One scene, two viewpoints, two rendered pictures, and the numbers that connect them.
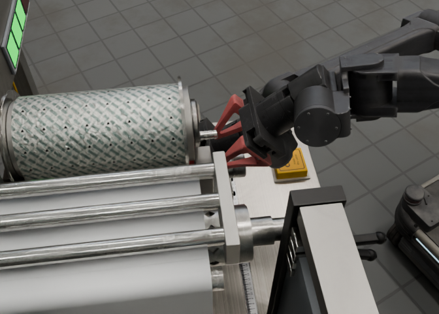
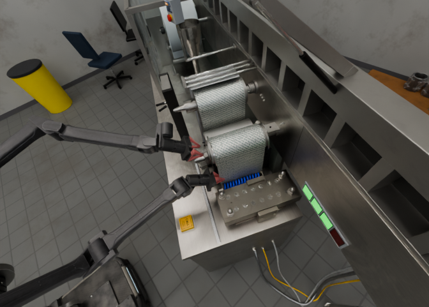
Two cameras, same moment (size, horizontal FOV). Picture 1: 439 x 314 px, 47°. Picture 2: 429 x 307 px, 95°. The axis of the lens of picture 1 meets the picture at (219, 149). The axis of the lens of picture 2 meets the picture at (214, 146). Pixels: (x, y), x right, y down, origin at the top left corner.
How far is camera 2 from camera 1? 1.08 m
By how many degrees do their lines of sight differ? 77
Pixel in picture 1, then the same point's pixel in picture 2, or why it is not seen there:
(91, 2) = not seen: outside the picture
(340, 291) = (165, 79)
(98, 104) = (234, 134)
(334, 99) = (160, 130)
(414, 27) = (114, 235)
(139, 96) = (223, 139)
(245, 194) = (203, 206)
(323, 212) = (166, 87)
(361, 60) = (149, 140)
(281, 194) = (189, 209)
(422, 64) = (131, 138)
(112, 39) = not seen: outside the picture
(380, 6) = not seen: outside the picture
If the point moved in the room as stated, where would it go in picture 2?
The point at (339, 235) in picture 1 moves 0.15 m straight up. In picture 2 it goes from (164, 85) to (152, 55)
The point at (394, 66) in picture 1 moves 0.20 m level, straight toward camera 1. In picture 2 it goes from (140, 138) to (159, 105)
